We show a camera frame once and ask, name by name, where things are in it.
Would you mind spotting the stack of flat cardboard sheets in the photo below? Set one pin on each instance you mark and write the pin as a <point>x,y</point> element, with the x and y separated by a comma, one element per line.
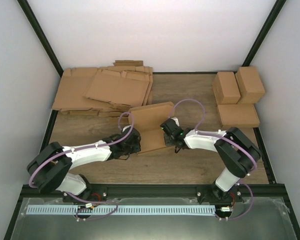
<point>104,91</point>

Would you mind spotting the folded cardboard box back right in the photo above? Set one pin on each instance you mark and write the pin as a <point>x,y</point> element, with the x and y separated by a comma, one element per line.
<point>249,84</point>

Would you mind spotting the folded cardboard box front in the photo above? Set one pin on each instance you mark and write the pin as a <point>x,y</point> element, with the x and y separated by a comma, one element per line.
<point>237,115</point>

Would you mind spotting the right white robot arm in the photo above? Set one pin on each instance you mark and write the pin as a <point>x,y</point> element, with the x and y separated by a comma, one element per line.
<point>238,153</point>

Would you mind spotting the light blue slotted cable duct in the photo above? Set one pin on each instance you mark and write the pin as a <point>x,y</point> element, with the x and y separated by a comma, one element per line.
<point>123,210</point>

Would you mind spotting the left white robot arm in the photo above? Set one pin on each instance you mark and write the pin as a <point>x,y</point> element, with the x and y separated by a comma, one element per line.
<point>50,169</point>

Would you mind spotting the brown cardboard box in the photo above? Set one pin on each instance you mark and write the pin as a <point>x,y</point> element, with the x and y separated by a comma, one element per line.
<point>147,121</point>

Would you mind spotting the left black frame post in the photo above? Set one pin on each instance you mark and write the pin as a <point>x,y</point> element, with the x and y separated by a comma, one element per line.
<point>32,19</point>

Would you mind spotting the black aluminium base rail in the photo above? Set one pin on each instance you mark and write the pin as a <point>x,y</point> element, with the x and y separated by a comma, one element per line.
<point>203,192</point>

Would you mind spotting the folded cardboard box back left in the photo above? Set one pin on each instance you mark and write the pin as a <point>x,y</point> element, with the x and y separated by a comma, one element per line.
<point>225,88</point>

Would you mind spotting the right black frame post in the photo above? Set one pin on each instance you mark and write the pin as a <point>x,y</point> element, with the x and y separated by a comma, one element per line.
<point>266,27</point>

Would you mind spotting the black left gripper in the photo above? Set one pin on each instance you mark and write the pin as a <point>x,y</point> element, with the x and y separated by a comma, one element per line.
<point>137,147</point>

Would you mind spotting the black frame post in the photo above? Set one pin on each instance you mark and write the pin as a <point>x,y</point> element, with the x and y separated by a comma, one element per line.
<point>266,27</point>
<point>32,19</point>

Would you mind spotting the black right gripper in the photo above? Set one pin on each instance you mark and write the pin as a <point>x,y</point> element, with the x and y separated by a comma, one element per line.
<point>167,142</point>

